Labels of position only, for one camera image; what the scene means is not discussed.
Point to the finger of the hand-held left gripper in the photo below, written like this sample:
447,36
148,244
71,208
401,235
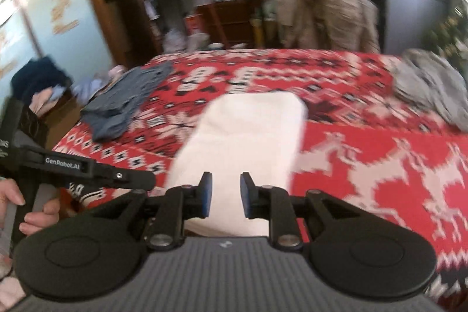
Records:
135,180

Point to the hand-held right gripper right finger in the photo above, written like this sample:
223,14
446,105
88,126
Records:
245,196

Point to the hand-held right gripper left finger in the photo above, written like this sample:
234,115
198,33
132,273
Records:
207,196

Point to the cream knit vest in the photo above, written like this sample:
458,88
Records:
248,136

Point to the person's left hand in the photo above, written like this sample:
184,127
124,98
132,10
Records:
40,220

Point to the cardboard box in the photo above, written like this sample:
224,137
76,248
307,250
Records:
62,114

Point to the blue jeans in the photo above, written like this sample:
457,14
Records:
124,96

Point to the red patterned blanket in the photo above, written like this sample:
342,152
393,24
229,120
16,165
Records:
365,151

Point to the white plastic bag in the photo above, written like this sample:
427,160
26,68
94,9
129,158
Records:
198,41
175,41

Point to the grey garment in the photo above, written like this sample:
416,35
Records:
431,85

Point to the small Christmas tree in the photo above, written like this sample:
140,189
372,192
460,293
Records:
453,34

